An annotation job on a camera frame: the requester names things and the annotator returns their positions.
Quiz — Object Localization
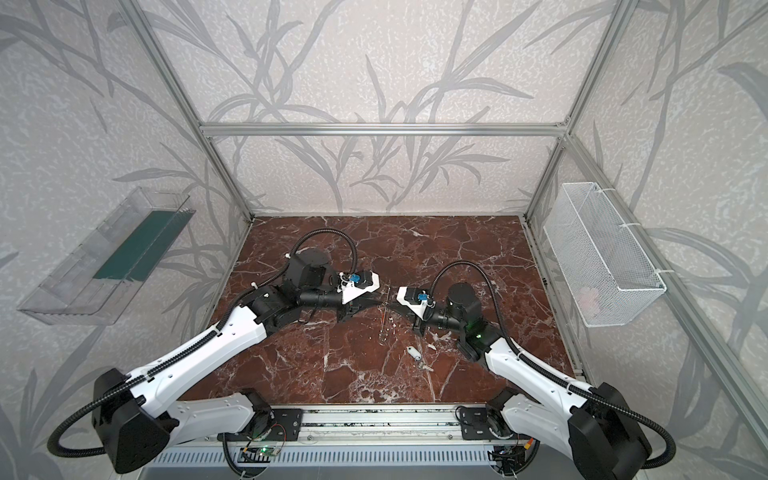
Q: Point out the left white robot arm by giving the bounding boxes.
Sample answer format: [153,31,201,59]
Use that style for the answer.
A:
[92,249,380,474]

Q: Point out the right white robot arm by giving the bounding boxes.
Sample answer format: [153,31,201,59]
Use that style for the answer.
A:
[395,283,652,479]

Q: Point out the key with light tag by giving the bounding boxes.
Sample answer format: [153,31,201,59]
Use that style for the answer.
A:
[406,346,423,364]

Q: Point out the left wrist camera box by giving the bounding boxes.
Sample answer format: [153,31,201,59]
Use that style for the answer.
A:
[338,270,380,305]

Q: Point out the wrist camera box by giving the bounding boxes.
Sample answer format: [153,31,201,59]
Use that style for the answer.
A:
[396,286,434,307]
[338,270,380,305]

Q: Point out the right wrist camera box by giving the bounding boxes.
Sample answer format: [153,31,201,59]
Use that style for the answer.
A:
[396,286,434,307]

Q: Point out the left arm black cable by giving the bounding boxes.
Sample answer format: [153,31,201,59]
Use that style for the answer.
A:
[46,226,360,458]

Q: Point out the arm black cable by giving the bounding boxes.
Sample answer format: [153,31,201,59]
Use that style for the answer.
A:
[46,226,360,458]
[427,260,678,470]

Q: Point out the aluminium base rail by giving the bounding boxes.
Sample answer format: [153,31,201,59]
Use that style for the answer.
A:
[265,403,529,446]

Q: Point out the white wire mesh basket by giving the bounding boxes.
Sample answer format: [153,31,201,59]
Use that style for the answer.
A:
[544,182,667,328]

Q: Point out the white slotted cable duct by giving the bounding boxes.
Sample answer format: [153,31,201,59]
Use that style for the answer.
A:
[150,445,492,468]

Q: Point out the clear plastic wall bin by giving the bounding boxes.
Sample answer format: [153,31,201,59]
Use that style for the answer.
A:
[18,187,195,326]

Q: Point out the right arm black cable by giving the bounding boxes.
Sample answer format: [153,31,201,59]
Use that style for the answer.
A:
[427,260,678,470]

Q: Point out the aluminium frame profiles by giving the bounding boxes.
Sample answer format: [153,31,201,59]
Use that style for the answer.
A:
[118,1,767,448]

